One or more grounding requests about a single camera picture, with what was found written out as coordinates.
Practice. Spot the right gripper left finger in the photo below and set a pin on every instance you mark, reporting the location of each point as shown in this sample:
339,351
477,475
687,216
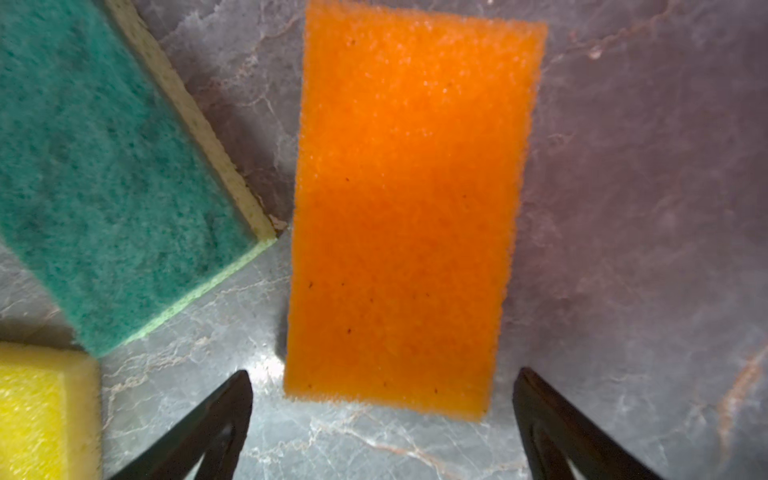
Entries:
210,437

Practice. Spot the dark green sponge right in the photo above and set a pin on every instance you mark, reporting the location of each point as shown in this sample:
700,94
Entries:
115,190

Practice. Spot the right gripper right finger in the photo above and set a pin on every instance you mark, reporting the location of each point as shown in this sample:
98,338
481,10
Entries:
557,437

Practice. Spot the orange sponge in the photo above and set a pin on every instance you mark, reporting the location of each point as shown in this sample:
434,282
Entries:
413,139

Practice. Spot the yellow sponge right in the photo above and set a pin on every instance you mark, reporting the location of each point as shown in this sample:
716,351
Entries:
50,414

